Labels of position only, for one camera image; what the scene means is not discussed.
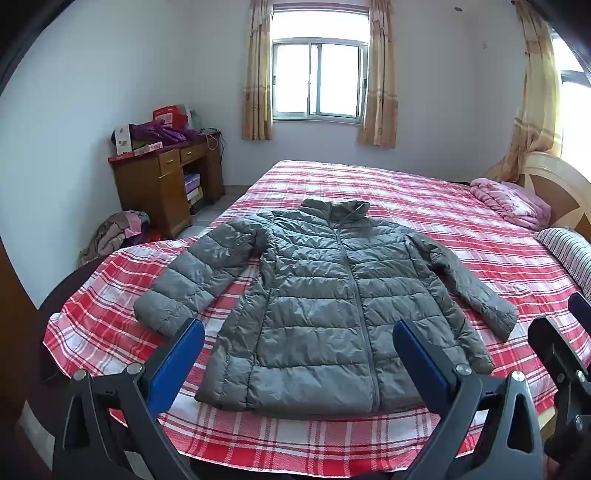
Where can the pale green bag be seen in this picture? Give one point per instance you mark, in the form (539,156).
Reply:
(195,121)

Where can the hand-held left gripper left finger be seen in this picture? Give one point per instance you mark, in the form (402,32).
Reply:
(178,364)

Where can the sliding window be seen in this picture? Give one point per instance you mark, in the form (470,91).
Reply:
(318,78)

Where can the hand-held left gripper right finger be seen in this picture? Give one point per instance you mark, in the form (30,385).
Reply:
(422,364)

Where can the striped pillow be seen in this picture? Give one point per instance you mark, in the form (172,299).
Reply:
(565,254)

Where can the large side window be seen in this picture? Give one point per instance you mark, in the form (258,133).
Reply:
(575,110)

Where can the purple garment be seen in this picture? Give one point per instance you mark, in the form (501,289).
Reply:
(161,131)

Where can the red cardboard box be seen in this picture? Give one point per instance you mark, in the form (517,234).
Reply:
(170,115)

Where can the stack of boxes under desk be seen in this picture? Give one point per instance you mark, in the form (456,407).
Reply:
(193,189)

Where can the red plaid bed sheet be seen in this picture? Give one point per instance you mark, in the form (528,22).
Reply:
(415,207)

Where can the pink blanket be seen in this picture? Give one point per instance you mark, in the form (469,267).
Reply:
(512,201)

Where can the long yellow curtain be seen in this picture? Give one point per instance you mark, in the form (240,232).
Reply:
(535,101)

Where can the pile of clothes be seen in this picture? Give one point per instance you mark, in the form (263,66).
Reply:
(113,233)

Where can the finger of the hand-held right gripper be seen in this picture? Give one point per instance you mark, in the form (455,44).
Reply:
(556,355)
(581,310)

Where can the white cardboard box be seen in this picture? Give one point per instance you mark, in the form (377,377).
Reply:
(122,138)

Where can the wooden desk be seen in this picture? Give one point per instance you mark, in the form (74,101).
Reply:
(147,194)

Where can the flat red box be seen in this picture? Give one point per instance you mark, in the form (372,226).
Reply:
(147,147)

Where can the wooden bed headboard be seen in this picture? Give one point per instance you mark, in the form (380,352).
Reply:
(554,184)

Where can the grey puffer jacket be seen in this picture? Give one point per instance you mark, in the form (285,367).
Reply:
(314,295)

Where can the beige patterned curtain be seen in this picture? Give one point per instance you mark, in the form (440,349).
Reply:
(257,74)
(379,78)

